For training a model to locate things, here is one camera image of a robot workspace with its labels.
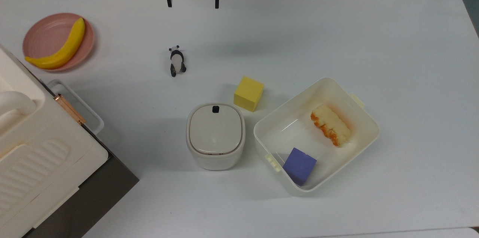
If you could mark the dark brown base board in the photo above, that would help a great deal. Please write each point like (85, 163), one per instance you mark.
(101, 197)

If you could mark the small panda figurine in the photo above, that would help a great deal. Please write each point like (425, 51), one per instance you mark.
(177, 61)

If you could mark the yellow foam cube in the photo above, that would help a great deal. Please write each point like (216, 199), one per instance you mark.
(248, 94)

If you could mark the white trash can with lid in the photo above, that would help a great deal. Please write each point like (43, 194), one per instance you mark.
(216, 135)

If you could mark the purple foam cube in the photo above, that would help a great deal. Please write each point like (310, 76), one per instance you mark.
(298, 166)

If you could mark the pink round plate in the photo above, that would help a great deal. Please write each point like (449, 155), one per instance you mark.
(45, 37)

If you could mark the large white appliance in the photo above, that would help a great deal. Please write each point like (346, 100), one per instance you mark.
(33, 148)

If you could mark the white plastic container box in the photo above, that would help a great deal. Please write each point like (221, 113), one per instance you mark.
(295, 129)

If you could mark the yellow banana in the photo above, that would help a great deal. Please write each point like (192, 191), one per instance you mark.
(63, 51)

